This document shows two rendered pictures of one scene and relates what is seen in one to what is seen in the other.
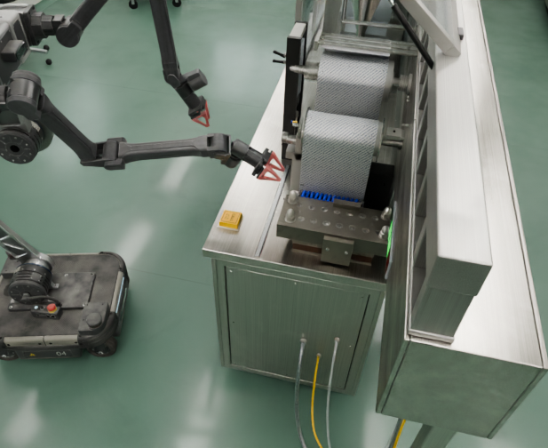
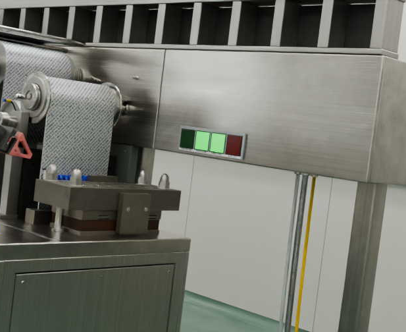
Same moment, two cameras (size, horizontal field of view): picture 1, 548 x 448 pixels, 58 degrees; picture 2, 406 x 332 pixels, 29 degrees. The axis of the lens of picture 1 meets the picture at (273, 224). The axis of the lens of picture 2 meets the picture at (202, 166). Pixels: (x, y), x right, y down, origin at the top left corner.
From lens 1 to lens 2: 178 cm
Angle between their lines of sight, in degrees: 65
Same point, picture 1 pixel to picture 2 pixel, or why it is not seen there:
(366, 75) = (52, 58)
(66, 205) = not seen: outside the picture
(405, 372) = (383, 103)
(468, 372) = not seen: outside the picture
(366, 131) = (102, 88)
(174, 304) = not seen: outside the picture
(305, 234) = (101, 196)
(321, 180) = (66, 158)
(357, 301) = (164, 282)
